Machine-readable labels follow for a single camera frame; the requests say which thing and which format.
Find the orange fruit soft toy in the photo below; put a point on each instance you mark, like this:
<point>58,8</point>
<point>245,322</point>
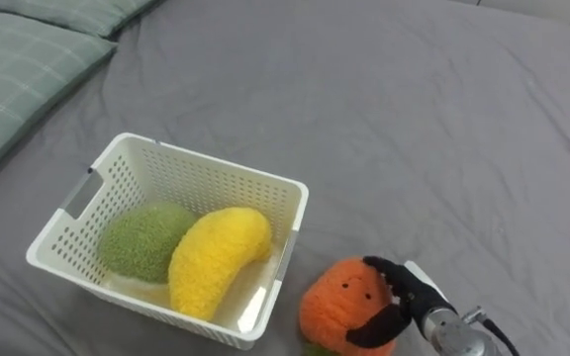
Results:
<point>337,306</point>

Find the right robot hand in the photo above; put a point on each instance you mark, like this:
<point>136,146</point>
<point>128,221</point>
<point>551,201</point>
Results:
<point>406,296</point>

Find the yellow banana soft toy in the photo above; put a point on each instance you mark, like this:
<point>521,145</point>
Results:
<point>213,259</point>

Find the green fruit soft toy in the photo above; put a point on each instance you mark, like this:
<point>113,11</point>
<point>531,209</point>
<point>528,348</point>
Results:
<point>139,242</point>

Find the white perforated plastic basket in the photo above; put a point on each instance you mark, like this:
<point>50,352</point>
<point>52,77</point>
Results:
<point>166,173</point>

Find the green checked pillow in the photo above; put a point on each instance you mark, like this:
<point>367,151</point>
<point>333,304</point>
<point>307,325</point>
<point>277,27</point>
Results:
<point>82,15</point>
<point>13,84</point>

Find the grey bed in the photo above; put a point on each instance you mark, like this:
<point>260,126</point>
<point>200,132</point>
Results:
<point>413,123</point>

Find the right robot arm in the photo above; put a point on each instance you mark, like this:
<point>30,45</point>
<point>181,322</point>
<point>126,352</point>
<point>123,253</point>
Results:
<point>455,336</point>

